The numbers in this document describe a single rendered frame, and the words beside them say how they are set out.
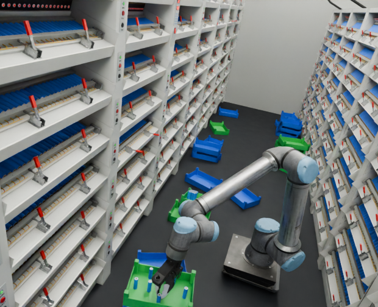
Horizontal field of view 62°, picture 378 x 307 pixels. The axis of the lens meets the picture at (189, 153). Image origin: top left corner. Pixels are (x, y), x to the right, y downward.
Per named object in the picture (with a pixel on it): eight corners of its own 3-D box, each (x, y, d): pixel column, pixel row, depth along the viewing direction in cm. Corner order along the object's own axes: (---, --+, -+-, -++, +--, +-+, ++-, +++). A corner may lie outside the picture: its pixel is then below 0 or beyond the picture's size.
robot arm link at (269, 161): (280, 135, 165) (172, 204, 149) (298, 145, 156) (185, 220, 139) (283, 151, 172) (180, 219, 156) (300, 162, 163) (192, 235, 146)
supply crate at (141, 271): (193, 281, 155) (196, 270, 151) (189, 318, 137) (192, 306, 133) (133, 270, 155) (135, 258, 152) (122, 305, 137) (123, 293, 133)
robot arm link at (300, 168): (283, 248, 197) (301, 144, 158) (304, 267, 184) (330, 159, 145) (264, 257, 191) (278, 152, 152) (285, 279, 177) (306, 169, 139)
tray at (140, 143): (156, 134, 212) (161, 122, 208) (114, 174, 159) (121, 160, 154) (131, 119, 213) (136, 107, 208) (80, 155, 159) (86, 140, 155)
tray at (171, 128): (181, 127, 283) (188, 115, 276) (158, 154, 229) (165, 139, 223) (161, 116, 283) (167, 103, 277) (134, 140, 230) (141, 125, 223)
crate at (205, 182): (221, 186, 300) (223, 179, 296) (210, 194, 284) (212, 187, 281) (196, 173, 314) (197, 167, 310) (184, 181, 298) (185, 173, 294)
